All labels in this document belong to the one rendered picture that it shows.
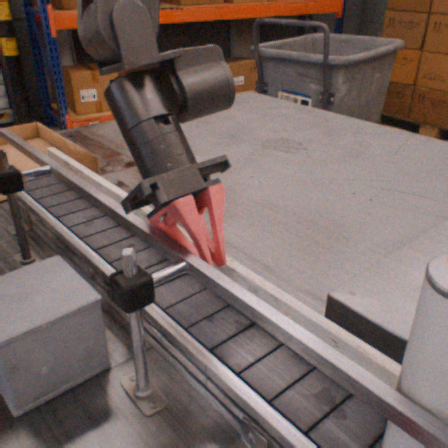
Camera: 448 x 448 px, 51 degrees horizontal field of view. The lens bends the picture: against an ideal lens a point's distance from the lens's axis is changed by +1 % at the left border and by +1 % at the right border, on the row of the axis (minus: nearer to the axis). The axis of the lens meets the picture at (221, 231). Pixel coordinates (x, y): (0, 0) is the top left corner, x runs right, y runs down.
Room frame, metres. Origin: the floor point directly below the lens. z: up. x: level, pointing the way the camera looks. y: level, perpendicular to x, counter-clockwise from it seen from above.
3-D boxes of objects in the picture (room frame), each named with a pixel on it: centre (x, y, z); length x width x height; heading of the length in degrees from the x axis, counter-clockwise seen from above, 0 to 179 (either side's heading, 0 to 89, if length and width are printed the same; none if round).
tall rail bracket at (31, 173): (0.56, 0.25, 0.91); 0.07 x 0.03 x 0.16; 130
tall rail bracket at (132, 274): (0.33, 0.06, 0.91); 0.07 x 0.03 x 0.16; 130
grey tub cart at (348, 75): (2.87, -0.61, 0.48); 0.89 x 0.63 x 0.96; 141
